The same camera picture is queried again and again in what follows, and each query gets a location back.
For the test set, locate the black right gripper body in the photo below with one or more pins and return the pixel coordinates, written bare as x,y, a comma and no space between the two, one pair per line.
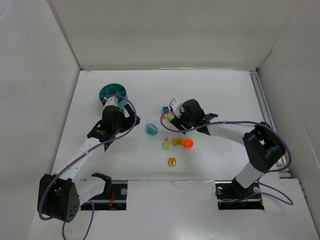
179,122

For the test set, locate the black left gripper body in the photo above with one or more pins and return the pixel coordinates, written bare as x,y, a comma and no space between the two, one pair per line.
124,110

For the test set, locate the pale green lego brick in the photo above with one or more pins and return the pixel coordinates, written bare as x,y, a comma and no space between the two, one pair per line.
170,116
166,145

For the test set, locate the teal square lego brick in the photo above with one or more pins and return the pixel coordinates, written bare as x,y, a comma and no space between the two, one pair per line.
165,109

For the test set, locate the yellow lego brick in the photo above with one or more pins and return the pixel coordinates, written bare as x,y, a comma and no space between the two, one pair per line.
178,141

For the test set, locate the teal egg-shaped lego piece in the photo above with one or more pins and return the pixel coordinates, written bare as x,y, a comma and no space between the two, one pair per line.
151,129

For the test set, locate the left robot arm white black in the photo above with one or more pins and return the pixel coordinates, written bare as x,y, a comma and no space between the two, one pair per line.
62,193

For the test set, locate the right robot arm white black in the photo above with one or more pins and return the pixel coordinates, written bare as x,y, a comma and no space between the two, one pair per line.
262,145

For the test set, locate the teal round divided container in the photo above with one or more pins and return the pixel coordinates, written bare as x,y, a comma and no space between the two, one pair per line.
114,89

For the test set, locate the yellow-orange square lego brick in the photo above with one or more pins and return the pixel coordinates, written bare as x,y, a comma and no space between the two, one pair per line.
172,162

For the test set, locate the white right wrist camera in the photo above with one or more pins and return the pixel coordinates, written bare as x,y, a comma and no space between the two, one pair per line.
176,107

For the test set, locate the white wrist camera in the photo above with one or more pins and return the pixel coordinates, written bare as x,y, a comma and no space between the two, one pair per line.
113,101
176,107

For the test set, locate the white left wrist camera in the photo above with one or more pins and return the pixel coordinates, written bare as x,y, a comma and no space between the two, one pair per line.
113,101

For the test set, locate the aluminium rail at table edge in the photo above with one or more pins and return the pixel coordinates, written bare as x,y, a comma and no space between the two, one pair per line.
267,117

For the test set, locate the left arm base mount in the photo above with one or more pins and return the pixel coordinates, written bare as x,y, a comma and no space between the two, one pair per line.
102,193

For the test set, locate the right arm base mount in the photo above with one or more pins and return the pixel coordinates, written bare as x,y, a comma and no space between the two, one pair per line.
231,196

